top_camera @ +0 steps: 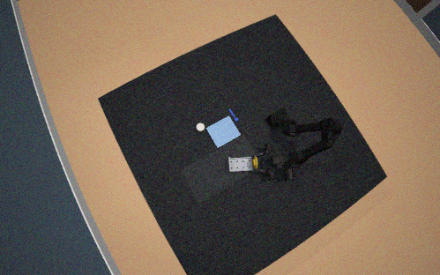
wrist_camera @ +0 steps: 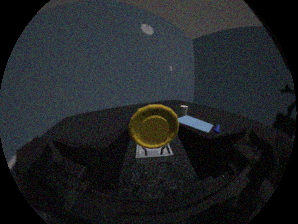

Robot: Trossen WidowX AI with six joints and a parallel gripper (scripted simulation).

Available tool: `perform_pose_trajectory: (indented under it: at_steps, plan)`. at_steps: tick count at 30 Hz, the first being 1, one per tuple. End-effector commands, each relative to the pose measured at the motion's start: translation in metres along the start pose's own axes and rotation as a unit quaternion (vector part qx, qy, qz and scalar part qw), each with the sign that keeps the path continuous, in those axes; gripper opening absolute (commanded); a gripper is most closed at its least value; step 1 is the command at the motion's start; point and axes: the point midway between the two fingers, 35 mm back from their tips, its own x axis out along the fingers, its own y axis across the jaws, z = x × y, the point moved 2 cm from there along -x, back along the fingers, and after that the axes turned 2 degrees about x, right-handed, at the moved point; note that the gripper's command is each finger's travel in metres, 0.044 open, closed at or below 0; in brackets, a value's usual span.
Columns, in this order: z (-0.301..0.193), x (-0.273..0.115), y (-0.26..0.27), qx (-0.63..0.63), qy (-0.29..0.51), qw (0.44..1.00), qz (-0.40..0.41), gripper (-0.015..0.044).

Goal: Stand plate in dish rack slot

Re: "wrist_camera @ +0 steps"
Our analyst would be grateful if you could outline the yellow round plate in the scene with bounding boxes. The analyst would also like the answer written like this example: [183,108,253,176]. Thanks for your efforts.
[128,104,180,149]

